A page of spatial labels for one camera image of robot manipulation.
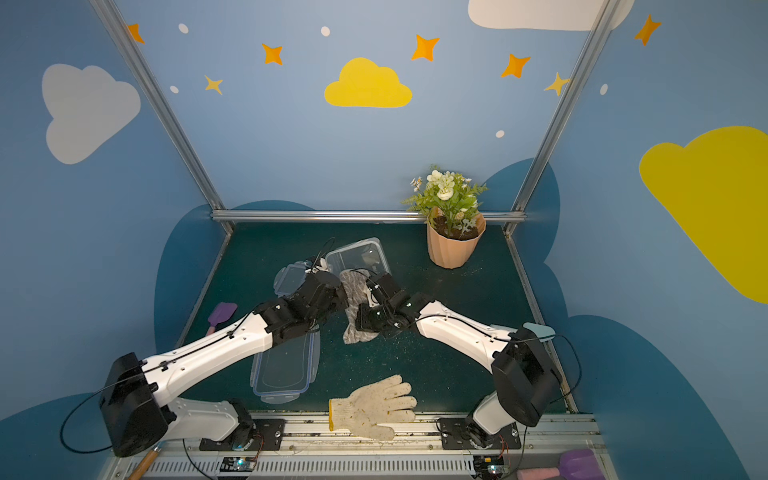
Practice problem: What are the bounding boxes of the left circuit board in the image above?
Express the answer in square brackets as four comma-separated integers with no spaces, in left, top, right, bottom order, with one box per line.
[219,457,257,474]

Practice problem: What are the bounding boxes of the aluminium frame right post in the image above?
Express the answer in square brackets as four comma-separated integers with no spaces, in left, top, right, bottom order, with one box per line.
[504,0,623,240]

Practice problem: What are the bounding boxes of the large lunch box lid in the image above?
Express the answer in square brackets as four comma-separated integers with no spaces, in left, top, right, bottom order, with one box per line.
[250,331,321,405]

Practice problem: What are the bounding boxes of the small lunch box lid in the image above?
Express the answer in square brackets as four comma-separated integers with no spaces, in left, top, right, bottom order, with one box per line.
[273,260,311,297]

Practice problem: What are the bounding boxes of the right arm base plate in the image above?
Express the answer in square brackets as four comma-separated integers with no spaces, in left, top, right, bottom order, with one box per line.
[436,417,522,450]

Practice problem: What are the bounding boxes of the potted artificial flower plant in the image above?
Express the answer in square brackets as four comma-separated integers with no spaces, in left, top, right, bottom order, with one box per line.
[402,165,488,270]

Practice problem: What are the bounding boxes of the aluminium frame post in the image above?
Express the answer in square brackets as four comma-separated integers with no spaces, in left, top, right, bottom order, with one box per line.
[504,0,623,240]
[90,0,226,213]

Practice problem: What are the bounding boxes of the teal silicone spatula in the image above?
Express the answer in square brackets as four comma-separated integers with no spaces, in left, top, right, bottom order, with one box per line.
[491,322,556,342]

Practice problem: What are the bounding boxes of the blue rake wooden handle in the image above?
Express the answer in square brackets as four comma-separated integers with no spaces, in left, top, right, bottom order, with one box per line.
[127,442,164,480]

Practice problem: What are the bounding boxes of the aluminium front rail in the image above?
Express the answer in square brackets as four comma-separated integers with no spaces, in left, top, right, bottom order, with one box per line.
[98,411,619,480]

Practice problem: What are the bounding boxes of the purple pink toy shovel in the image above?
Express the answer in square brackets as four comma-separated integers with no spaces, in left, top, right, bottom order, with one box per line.
[516,449,606,480]

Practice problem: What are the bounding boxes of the purple silicone spatula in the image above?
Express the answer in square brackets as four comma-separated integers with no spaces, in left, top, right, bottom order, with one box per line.
[206,302,238,336]

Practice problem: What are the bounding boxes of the right circuit board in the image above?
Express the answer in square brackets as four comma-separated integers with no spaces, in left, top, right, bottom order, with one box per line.
[472,456,510,480]

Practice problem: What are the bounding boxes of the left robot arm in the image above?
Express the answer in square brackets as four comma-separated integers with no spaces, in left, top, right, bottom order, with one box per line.
[99,271,347,457]

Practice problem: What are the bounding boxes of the circuit board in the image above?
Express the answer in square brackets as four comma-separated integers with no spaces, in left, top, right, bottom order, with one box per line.
[472,456,510,480]
[219,457,257,474]

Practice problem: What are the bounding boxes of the white knit work glove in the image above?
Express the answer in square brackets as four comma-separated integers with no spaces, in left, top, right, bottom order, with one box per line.
[328,375,417,441]

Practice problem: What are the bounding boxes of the aluminium frame rear bar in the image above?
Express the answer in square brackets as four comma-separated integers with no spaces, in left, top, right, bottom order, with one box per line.
[211,209,527,225]

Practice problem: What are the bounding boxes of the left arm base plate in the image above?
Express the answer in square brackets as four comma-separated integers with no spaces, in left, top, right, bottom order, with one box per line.
[199,419,286,452]

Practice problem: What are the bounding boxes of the aluminium frame left post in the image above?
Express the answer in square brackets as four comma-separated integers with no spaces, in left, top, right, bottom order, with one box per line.
[90,0,226,213]

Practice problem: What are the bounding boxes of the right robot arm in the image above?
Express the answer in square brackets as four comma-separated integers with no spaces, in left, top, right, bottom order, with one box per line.
[342,270,562,449]

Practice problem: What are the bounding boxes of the large clear lunch box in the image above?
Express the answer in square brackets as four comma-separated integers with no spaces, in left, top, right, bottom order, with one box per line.
[321,237,391,275]

